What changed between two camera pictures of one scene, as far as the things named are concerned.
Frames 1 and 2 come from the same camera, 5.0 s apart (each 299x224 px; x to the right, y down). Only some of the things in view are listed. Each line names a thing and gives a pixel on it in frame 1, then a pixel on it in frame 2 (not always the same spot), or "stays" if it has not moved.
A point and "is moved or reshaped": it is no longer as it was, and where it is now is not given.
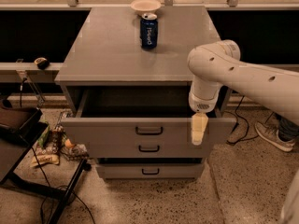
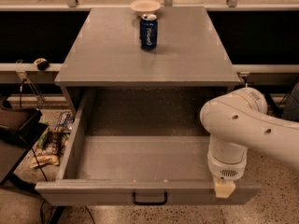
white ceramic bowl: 144,6 stays
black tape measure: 42,63 stays
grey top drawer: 144,116 is moved or reshaped
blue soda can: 149,31 stays
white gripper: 202,105 -> 226,169
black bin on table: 21,123 stays
